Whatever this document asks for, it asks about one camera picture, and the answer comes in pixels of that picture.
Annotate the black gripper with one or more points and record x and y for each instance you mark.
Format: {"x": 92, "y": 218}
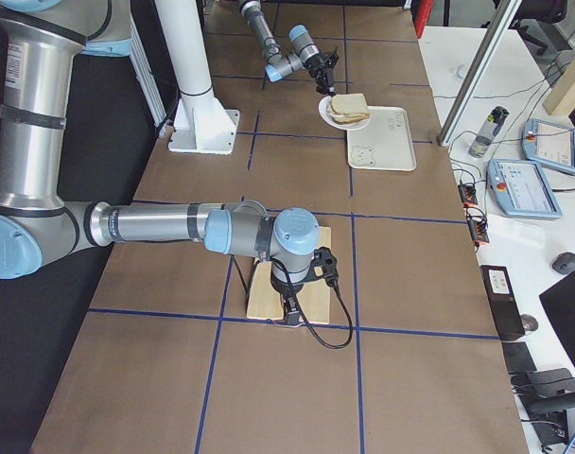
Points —
{"x": 284, "y": 287}
{"x": 318, "y": 66}

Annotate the white round plate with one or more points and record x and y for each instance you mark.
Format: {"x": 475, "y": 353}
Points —
{"x": 324, "y": 113}

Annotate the white bread slice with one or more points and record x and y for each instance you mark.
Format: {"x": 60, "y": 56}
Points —
{"x": 348, "y": 105}

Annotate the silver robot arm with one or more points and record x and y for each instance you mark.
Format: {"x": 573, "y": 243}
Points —
{"x": 108, "y": 155}
{"x": 305, "y": 55}

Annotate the brown bread slice on plate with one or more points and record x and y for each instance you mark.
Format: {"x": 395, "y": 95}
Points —
{"x": 348, "y": 119}

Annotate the wooden cutting board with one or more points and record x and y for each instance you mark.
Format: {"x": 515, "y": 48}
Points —
{"x": 265, "y": 303}

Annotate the cream bear tray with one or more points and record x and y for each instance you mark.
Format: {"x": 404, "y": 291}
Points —
{"x": 385, "y": 143}

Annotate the white mounting column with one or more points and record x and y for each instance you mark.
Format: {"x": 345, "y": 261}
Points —
{"x": 201, "y": 124}

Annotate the clear water bottle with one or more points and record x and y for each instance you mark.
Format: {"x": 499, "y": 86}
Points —
{"x": 489, "y": 130}

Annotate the orange black connector block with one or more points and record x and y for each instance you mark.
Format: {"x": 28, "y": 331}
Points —
{"x": 474, "y": 216}

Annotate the black box on desk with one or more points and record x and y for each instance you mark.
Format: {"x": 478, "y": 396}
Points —
{"x": 502, "y": 302}

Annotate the near teach pendant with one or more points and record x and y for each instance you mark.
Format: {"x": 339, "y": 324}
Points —
{"x": 522, "y": 189}

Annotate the teach pendant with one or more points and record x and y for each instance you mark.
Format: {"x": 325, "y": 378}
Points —
{"x": 549, "y": 144}
{"x": 522, "y": 189}

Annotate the far teach pendant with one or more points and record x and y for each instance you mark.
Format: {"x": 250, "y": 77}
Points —
{"x": 549, "y": 144}

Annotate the black computer mouse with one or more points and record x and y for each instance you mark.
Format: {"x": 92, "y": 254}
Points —
{"x": 564, "y": 263}

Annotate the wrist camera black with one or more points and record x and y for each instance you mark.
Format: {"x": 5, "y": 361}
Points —
{"x": 331, "y": 58}
{"x": 324, "y": 265}

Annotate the aluminium frame post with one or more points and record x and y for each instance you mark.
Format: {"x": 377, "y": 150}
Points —
{"x": 504, "y": 15}

